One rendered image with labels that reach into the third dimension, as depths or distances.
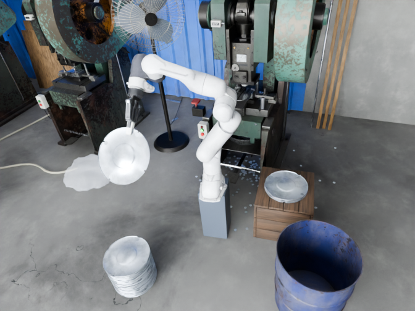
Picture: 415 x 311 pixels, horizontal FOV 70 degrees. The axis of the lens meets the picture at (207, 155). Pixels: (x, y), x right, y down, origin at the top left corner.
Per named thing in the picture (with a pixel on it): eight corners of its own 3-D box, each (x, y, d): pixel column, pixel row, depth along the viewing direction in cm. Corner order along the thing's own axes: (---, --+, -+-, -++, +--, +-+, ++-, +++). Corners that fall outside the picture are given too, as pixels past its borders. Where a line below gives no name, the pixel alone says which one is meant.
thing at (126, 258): (133, 283, 171) (133, 282, 171) (93, 269, 181) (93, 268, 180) (158, 243, 192) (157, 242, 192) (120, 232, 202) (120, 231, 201)
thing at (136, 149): (160, 146, 146) (160, 146, 145) (129, 195, 147) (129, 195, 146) (118, 117, 153) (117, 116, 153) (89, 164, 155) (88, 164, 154)
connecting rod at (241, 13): (249, 54, 207) (249, 0, 186) (232, 53, 211) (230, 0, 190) (257, 45, 222) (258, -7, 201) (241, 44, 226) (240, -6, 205)
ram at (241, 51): (249, 84, 218) (250, 43, 200) (230, 82, 223) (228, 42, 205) (255, 74, 230) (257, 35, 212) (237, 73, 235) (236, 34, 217)
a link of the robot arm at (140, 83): (125, 76, 150) (124, 86, 149) (148, 76, 146) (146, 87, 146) (137, 84, 162) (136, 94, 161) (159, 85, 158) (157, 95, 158)
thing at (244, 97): (242, 124, 221) (242, 108, 212) (224, 121, 225) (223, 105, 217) (251, 108, 238) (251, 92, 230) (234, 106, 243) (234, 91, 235)
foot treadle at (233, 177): (235, 187, 245) (235, 182, 242) (224, 185, 249) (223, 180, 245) (254, 147, 287) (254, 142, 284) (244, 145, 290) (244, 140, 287)
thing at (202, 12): (215, 37, 210) (213, 3, 197) (200, 37, 214) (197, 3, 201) (225, 29, 226) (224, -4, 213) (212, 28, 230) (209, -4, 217)
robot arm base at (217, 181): (223, 203, 187) (222, 187, 178) (194, 200, 191) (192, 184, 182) (229, 179, 204) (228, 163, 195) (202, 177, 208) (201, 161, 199)
